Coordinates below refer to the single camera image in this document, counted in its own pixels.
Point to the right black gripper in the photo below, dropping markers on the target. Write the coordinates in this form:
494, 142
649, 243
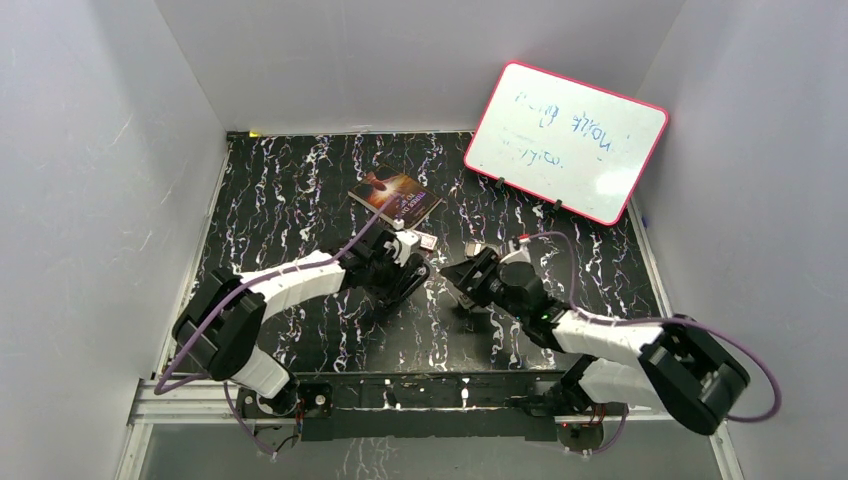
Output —
463, 272

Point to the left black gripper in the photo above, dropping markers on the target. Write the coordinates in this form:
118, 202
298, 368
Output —
390, 292

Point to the red white staple box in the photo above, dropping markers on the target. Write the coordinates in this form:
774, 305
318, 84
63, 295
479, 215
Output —
427, 242

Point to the cardboard staple tray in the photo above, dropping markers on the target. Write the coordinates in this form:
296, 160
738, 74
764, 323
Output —
473, 248

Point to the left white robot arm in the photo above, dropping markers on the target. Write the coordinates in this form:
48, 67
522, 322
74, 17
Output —
218, 330

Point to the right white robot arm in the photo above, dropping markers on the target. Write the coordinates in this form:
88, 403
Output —
674, 367

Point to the dark paperback book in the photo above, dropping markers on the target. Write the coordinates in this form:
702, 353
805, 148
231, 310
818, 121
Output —
402, 200

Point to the pink framed whiteboard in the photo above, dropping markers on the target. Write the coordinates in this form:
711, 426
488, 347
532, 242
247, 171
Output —
569, 143

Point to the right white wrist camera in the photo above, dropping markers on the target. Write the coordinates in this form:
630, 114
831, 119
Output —
517, 250

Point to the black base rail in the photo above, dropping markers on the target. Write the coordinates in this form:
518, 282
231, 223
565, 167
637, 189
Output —
532, 405

